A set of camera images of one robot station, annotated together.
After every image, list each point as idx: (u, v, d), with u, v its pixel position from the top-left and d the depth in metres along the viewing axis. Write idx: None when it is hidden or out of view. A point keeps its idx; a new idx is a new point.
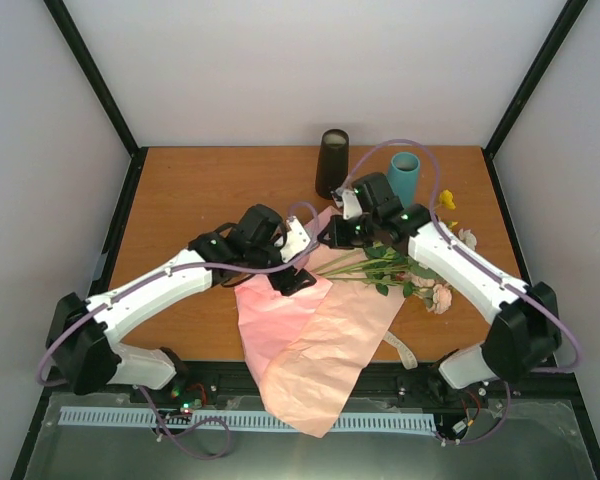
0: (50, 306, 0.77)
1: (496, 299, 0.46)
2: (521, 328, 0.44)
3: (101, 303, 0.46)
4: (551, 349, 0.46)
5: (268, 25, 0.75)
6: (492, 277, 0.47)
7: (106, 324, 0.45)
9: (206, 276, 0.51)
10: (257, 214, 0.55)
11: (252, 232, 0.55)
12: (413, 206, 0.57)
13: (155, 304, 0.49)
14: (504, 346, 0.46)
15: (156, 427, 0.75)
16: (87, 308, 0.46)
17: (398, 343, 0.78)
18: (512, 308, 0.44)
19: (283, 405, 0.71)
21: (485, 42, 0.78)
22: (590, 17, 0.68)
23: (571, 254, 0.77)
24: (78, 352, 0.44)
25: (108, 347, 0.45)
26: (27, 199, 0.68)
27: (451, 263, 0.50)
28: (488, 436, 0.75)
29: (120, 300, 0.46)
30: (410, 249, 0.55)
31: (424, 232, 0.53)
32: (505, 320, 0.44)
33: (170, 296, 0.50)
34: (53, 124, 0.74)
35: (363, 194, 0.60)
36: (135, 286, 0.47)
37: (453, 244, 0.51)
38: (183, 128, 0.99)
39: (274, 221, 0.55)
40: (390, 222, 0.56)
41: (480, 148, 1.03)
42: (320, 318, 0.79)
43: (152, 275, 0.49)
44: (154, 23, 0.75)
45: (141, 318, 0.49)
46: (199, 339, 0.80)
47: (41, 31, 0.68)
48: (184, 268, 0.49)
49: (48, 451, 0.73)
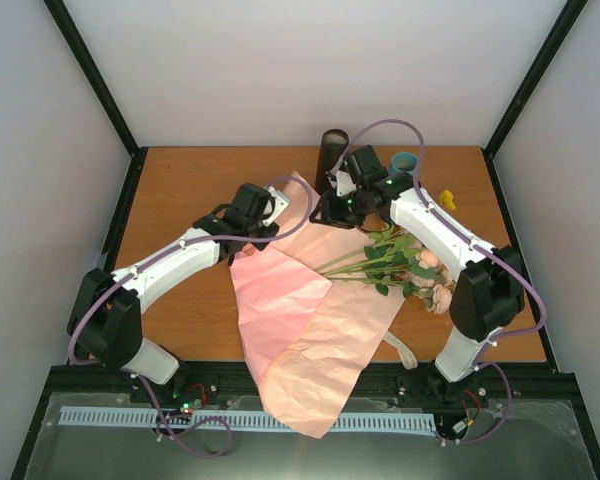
0: (50, 306, 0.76)
1: (464, 257, 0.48)
2: (485, 284, 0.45)
3: (126, 273, 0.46)
4: (512, 308, 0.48)
5: (270, 23, 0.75)
6: (462, 238, 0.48)
7: (135, 291, 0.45)
9: (214, 249, 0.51)
10: (248, 191, 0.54)
11: (246, 208, 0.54)
12: (399, 174, 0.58)
13: (175, 275, 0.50)
14: (467, 302, 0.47)
15: (156, 427, 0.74)
16: (113, 280, 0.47)
17: (398, 343, 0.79)
18: (477, 266, 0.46)
19: (283, 405, 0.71)
21: (488, 42, 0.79)
22: (591, 19, 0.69)
23: (571, 255, 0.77)
24: (111, 321, 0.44)
25: (139, 313, 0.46)
26: (26, 197, 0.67)
27: (426, 225, 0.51)
28: (486, 436, 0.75)
29: (144, 271, 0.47)
30: (392, 213, 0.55)
31: (406, 196, 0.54)
32: (469, 277, 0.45)
33: (187, 267, 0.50)
34: (52, 121, 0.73)
35: (351, 165, 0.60)
36: (156, 257, 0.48)
37: (430, 208, 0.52)
38: (183, 127, 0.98)
39: (264, 195, 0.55)
40: (374, 186, 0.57)
41: (480, 149, 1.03)
42: (319, 318, 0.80)
43: (167, 248, 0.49)
44: (154, 20, 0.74)
45: (157, 293, 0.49)
46: (200, 339, 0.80)
47: (40, 27, 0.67)
48: (198, 240, 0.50)
49: (47, 452, 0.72)
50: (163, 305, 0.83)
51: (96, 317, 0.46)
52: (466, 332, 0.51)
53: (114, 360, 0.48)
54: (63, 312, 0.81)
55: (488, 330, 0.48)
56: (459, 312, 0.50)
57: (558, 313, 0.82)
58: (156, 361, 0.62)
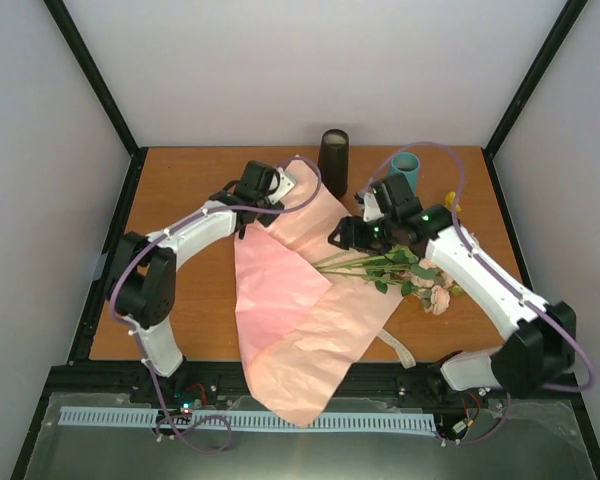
0: (50, 307, 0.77)
1: (514, 314, 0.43)
2: (540, 348, 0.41)
3: (160, 234, 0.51)
4: (564, 369, 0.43)
5: (267, 24, 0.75)
6: (511, 291, 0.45)
7: (172, 247, 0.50)
9: (232, 217, 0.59)
10: (257, 167, 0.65)
11: (256, 182, 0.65)
12: (434, 206, 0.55)
13: (200, 238, 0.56)
14: (516, 362, 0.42)
15: (156, 427, 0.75)
16: (147, 242, 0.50)
17: (394, 343, 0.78)
18: (530, 326, 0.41)
19: (270, 392, 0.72)
21: (485, 42, 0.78)
22: (590, 16, 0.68)
23: (572, 254, 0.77)
24: (152, 276, 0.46)
25: (173, 271, 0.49)
26: (26, 199, 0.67)
27: (470, 271, 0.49)
28: (490, 434, 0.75)
29: (177, 232, 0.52)
30: (428, 251, 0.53)
31: (444, 235, 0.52)
32: (523, 340, 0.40)
33: (209, 232, 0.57)
34: (52, 124, 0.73)
35: (382, 194, 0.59)
36: (185, 222, 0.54)
37: (474, 252, 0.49)
38: (183, 128, 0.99)
39: (270, 170, 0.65)
40: (408, 220, 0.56)
41: (480, 148, 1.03)
42: (316, 310, 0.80)
43: (192, 215, 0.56)
44: (153, 21, 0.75)
45: (187, 254, 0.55)
46: (203, 339, 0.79)
47: (41, 29, 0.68)
48: (217, 210, 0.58)
49: (48, 452, 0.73)
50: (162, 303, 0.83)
51: (135, 278, 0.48)
52: (508, 389, 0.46)
53: (152, 319, 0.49)
54: (63, 312, 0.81)
55: (535, 391, 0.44)
56: (502, 369, 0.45)
57: None
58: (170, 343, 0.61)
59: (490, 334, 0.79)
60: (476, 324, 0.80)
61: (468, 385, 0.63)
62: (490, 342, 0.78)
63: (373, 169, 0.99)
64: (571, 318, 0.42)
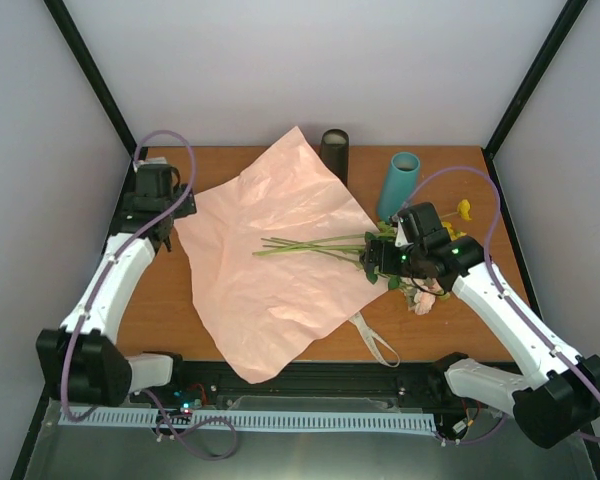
0: (52, 308, 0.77)
1: (545, 365, 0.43)
2: (569, 401, 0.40)
3: (78, 316, 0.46)
4: (588, 422, 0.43)
5: (267, 26, 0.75)
6: (543, 341, 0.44)
7: (98, 329, 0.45)
9: (145, 244, 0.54)
10: (147, 171, 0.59)
11: (155, 187, 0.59)
12: (465, 238, 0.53)
13: (125, 287, 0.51)
14: (540, 411, 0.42)
15: (156, 427, 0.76)
16: (67, 333, 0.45)
17: (374, 346, 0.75)
18: (559, 378, 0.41)
19: (255, 368, 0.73)
21: (487, 42, 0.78)
22: (591, 17, 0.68)
23: (572, 258, 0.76)
24: (91, 366, 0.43)
25: (111, 345, 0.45)
26: (27, 199, 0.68)
27: (500, 314, 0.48)
28: (487, 437, 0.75)
29: (93, 306, 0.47)
30: (456, 286, 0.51)
31: (475, 272, 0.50)
32: (551, 392, 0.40)
33: (131, 276, 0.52)
34: (52, 123, 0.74)
35: (409, 222, 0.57)
36: (98, 286, 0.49)
37: (505, 294, 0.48)
38: (183, 129, 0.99)
39: (165, 169, 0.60)
40: (436, 252, 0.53)
41: (480, 148, 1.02)
42: (310, 294, 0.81)
43: (101, 269, 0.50)
44: (152, 22, 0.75)
45: (120, 308, 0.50)
46: (200, 339, 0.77)
47: (41, 30, 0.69)
48: (124, 248, 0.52)
49: (48, 452, 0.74)
50: (158, 302, 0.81)
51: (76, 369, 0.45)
52: (525, 434, 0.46)
53: (115, 394, 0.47)
54: (64, 312, 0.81)
55: (558, 440, 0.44)
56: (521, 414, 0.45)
57: (558, 314, 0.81)
58: (152, 371, 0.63)
59: (491, 335, 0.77)
60: (477, 325, 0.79)
61: (469, 395, 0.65)
62: (491, 344, 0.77)
63: (373, 168, 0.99)
64: None
